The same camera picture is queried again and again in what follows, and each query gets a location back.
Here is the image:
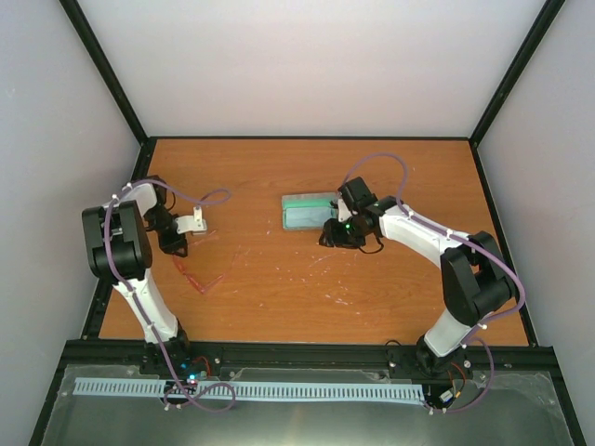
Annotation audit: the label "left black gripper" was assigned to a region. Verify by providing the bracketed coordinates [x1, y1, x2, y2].
[143, 204, 187, 256]

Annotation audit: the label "red transparent sunglasses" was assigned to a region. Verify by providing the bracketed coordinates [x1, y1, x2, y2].
[171, 243, 250, 295]

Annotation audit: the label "grey felt glasses case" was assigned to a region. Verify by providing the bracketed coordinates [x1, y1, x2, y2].
[281, 192, 337, 230]

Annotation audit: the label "light blue cleaning cloth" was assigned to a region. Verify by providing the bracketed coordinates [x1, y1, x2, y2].
[284, 207, 334, 230]

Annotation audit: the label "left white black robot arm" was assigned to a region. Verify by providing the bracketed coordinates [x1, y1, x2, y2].
[82, 176, 193, 374]

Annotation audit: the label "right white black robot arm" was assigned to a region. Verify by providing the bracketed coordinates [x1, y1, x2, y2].
[319, 177, 525, 376]

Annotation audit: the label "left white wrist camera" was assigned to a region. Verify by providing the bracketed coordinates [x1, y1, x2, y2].
[175, 205, 207, 234]

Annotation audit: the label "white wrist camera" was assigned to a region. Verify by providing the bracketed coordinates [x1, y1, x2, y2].
[175, 205, 207, 234]
[337, 198, 352, 223]

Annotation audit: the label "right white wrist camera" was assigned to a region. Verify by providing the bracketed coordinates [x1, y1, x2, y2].
[337, 198, 352, 223]

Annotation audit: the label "black aluminium frame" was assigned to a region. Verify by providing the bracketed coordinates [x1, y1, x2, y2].
[30, 1, 585, 445]

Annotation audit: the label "light blue slotted cable duct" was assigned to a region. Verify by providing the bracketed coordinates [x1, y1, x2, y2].
[73, 377, 425, 405]

